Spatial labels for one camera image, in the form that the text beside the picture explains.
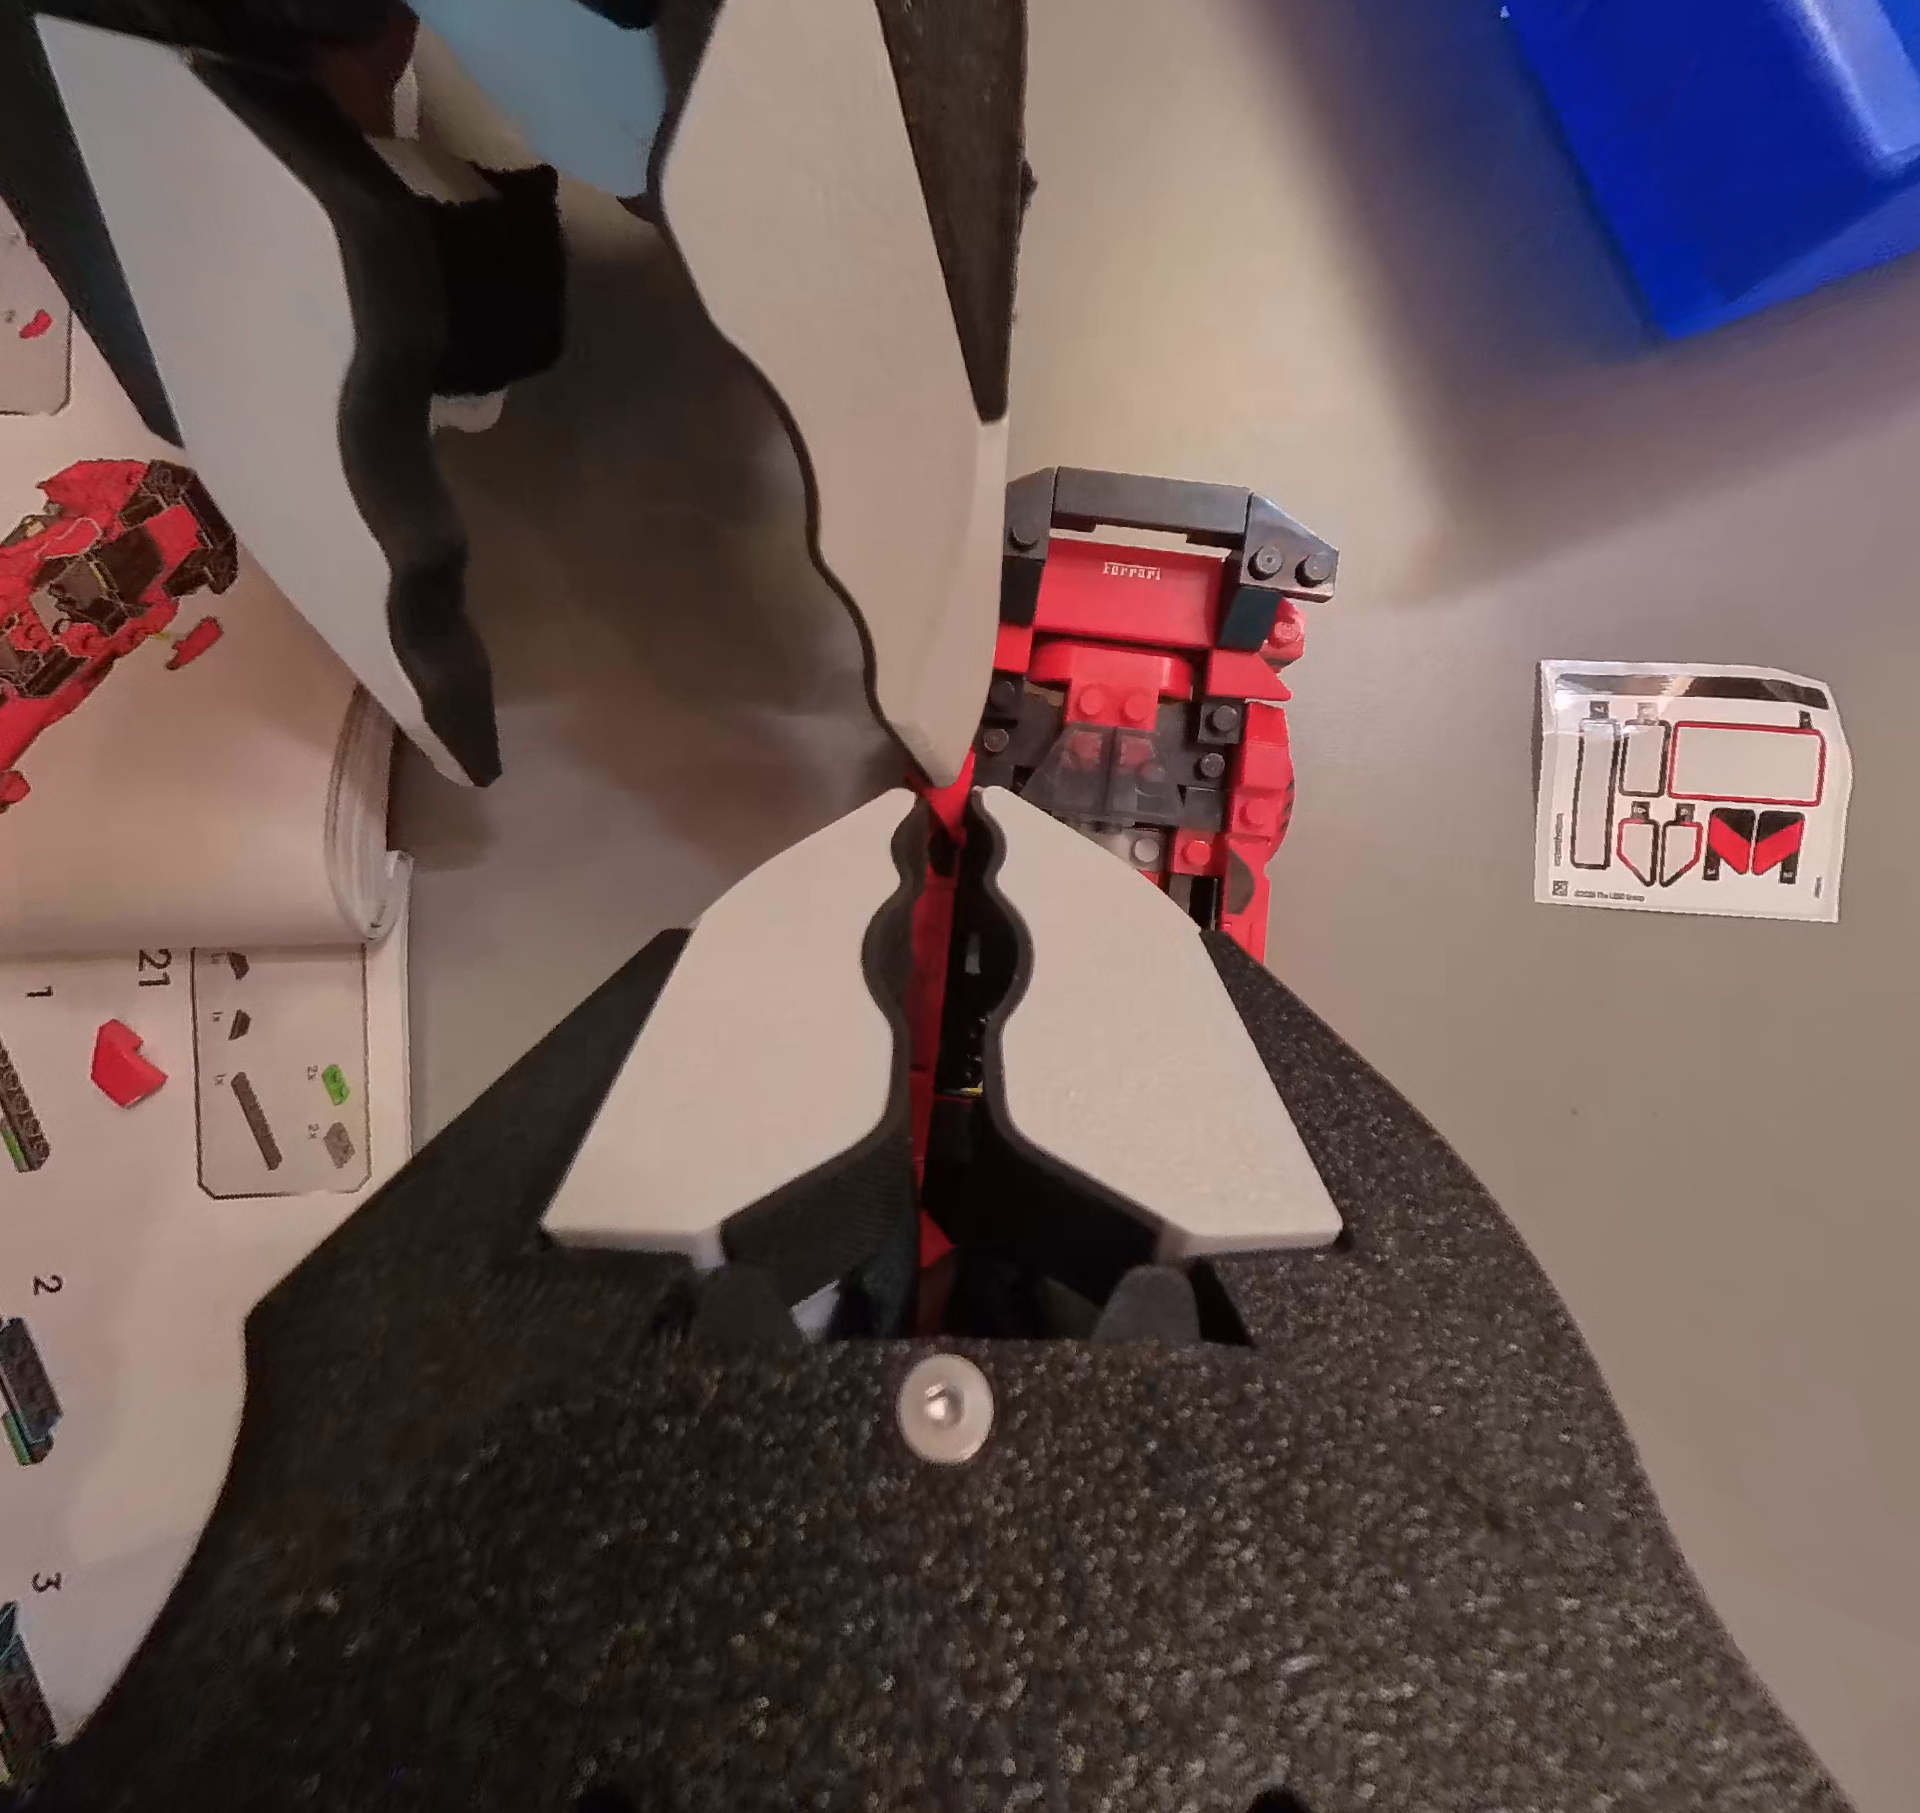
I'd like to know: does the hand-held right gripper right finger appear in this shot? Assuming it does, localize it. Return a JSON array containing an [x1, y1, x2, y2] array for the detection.
[[967, 789, 1348, 1263]]

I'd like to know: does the red lego car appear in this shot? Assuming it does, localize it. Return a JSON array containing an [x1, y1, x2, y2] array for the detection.
[[901, 467, 1342, 1276]]

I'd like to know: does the blue plastic bin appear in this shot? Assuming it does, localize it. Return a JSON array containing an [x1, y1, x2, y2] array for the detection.
[[1444, 0, 1920, 346]]

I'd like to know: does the lego instruction booklet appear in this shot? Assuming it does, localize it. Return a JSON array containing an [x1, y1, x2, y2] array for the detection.
[[0, 194, 418, 1757]]

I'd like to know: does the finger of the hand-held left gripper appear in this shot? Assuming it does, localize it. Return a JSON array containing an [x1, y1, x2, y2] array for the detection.
[[651, 0, 1011, 792], [35, 17, 506, 789]]

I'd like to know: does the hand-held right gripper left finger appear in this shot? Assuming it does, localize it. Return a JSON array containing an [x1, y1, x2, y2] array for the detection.
[[537, 784, 922, 1272]]

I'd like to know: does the lego sticker sheet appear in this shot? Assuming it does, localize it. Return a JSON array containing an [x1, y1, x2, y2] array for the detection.
[[1532, 658, 1854, 923]]

